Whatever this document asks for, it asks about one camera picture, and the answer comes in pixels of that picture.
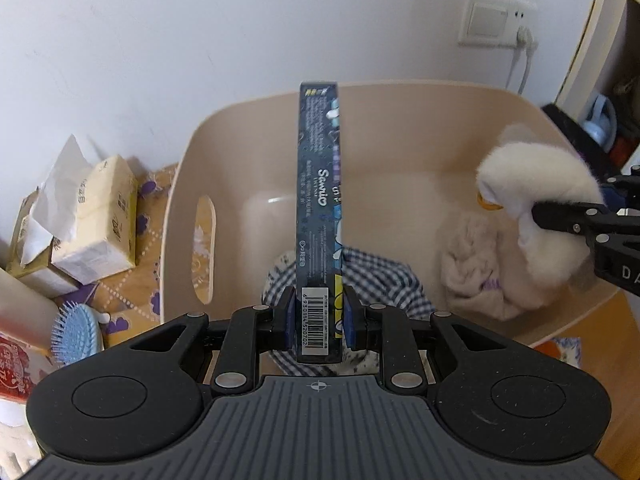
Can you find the light blue hairbrush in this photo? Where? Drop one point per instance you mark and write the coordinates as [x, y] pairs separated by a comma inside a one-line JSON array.
[[75, 332]]

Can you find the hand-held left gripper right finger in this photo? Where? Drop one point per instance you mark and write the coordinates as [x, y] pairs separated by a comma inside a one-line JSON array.
[[350, 322]]

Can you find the red printed box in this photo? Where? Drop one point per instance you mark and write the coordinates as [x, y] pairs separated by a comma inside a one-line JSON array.
[[15, 370]]

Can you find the yellow soft tissue pack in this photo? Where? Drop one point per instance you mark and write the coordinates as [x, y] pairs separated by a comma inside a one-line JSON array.
[[100, 220]]

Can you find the orange flower patterned mat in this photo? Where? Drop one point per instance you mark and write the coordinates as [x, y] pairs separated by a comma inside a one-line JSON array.
[[150, 240]]

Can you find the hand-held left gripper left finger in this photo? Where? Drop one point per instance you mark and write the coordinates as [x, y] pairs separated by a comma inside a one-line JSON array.
[[287, 320]]

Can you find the beige plastic storage basket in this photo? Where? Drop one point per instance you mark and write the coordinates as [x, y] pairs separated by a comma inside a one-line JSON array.
[[400, 150]]

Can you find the dark blue printed box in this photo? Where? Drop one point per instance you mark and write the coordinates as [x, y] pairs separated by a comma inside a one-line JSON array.
[[317, 210]]

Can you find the cream thermos bottle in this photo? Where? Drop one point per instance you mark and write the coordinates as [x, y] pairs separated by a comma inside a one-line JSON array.
[[20, 305]]

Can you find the white plug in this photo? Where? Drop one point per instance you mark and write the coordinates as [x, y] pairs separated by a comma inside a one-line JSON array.
[[526, 37]]

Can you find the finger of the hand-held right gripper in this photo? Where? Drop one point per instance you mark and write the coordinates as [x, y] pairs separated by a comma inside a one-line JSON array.
[[622, 187], [560, 215]]

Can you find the cream wooden shelf unit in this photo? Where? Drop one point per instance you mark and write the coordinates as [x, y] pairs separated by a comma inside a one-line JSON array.
[[607, 10]]

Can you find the beige pink cloth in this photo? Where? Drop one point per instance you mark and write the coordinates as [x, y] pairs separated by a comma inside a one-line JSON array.
[[475, 270]]

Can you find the blue checked cloth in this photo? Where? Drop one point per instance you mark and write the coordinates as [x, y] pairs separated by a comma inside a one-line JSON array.
[[390, 285]]

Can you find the white plush duck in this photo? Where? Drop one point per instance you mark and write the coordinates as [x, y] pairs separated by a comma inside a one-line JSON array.
[[540, 175]]

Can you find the olive tissue box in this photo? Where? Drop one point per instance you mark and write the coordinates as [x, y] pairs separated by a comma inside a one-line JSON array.
[[45, 280]]

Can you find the dark olive cloth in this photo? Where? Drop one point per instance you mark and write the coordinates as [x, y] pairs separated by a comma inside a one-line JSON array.
[[627, 95]]

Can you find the white wall switch socket panel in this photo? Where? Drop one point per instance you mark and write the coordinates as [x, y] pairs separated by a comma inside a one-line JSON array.
[[487, 17]]

